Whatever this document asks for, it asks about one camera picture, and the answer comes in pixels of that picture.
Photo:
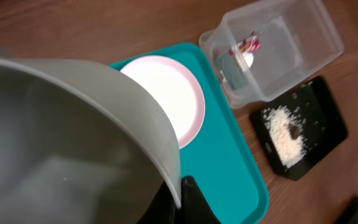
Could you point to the brown food scrap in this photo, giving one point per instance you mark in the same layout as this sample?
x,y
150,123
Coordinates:
x,y
294,131

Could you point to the white tissue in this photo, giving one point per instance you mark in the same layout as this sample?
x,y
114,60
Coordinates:
x,y
248,58

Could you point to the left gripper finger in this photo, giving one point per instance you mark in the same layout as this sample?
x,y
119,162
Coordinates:
x,y
194,207

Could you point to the red snack wrapper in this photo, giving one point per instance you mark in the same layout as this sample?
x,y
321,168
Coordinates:
x,y
250,44

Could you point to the teal plastic tray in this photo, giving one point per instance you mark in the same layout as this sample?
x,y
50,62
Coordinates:
x,y
219,158

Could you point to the clear plastic bin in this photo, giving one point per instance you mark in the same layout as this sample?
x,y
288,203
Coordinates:
x,y
297,38

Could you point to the white rice pile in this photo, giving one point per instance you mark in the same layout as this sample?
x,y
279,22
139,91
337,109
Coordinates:
x,y
276,121

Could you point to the large white plate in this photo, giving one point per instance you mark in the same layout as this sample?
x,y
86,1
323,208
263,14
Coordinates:
x,y
175,88

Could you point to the black tray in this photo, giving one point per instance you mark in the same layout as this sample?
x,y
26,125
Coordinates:
x,y
323,129

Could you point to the grey bowl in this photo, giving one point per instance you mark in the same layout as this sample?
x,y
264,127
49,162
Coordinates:
x,y
80,142

